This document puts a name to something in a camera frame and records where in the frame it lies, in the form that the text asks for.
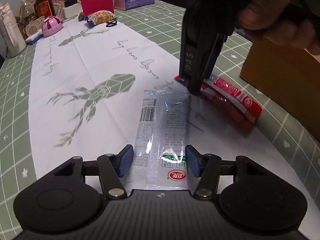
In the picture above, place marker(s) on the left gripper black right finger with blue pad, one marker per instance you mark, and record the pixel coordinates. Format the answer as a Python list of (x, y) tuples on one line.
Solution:
[(209, 168)]

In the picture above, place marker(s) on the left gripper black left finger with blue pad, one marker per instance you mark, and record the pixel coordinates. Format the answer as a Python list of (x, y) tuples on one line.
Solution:
[(110, 168)]

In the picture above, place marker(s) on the white green wafer packet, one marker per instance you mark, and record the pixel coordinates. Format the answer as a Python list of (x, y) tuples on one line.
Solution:
[(159, 161)]

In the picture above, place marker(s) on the red snack packet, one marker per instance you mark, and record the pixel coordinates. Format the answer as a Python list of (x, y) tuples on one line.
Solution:
[(238, 106)]

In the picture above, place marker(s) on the white deer table runner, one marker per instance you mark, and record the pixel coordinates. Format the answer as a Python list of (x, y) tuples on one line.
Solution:
[(259, 204)]

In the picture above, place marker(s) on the green grid tablecloth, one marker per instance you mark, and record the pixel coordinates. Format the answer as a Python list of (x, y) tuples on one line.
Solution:
[(15, 104)]

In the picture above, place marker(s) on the orange storage box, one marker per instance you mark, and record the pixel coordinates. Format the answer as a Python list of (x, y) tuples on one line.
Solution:
[(289, 76)]

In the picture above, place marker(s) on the black hair clip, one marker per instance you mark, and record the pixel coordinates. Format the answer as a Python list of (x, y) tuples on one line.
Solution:
[(111, 23)]

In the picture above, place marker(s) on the small mixed snack packet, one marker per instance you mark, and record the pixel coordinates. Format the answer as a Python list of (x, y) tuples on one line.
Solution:
[(99, 17)]

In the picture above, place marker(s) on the white black small box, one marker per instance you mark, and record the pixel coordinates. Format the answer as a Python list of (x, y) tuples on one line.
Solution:
[(71, 8)]

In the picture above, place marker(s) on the pink round container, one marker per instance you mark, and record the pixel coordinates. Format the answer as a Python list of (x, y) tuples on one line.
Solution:
[(51, 26)]

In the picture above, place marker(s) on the white tumbler bottle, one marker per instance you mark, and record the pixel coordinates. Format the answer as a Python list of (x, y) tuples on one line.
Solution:
[(10, 31)]

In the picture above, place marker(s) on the beige small radio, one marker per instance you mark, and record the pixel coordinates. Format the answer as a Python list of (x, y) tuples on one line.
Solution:
[(34, 26)]

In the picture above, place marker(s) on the dark sauce bottle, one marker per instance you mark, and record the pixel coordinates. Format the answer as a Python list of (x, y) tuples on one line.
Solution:
[(44, 8)]

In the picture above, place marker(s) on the clear plastic bottle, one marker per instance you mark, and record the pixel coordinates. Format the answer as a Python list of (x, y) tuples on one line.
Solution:
[(27, 12)]

